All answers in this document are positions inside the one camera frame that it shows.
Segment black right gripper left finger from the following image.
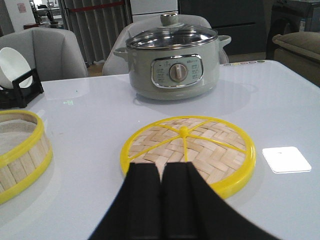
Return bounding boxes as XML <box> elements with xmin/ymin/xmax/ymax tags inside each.
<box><xmin>89</xmin><ymin>163</ymin><xmax>160</xmax><ymax>240</ymax></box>

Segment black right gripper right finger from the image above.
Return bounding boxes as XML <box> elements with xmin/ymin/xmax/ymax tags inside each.
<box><xmin>162</xmin><ymin>162</ymin><xmax>275</xmax><ymax>240</ymax></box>

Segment yellow bamboo steamer lid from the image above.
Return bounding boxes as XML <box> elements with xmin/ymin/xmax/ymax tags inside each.
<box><xmin>120</xmin><ymin>115</ymin><xmax>256</xmax><ymax>199</ymax></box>

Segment bamboo steamer tier yellow rims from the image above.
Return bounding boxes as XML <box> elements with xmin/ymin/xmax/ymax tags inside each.
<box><xmin>0</xmin><ymin>110</ymin><xmax>53</xmax><ymax>204</ymax></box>

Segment green electric cooking pot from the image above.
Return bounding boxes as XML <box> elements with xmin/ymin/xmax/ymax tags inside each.
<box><xmin>115</xmin><ymin>35</ymin><xmax>232</xmax><ymax>100</ymax></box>

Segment grey chair right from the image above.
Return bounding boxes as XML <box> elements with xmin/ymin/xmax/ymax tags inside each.
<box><xmin>102</xmin><ymin>17</ymin><xmax>230</xmax><ymax>76</ymax></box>

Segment grey chair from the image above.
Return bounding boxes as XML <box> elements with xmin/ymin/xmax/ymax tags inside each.
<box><xmin>102</xmin><ymin>17</ymin><xmax>230</xmax><ymax>76</ymax></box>
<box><xmin>0</xmin><ymin>27</ymin><xmax>89</xmax><ymax>82</ymax></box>

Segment black dish rack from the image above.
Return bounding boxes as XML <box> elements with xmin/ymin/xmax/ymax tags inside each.
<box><xmin>0</xmin><ymin>68</ymin><xmax>44</xmax><ymax>109</ymax></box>

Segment glass pot lid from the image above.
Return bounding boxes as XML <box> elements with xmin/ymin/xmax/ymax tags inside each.
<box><xmin>125</xmin><ymin>12</ymin><xmax>218</xmax><ymax>50</ymax></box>

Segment grey chair left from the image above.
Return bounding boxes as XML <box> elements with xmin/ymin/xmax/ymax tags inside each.
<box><xmin>0</xmin><ymin>27</ymin><xmax>89</xmax><ymax>82</ymax></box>

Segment white ceramic bowl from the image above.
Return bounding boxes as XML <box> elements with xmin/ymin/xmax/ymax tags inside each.
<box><xmin>0</xmin><ymin>47</ymin><xmax>31</xmax><ymax>89</ymax></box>

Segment beige sofa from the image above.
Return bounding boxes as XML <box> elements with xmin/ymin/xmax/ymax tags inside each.
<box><xmin>272</xmin><ymin>31</ymin><xmax>320</xmax><ymax>86</ymax></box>

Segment white refrigerator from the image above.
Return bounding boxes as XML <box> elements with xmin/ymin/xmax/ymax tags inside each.
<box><xmin>129</xmin><ymin>0</ymin><xmax>178</xmax><ymax>22</ymax></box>

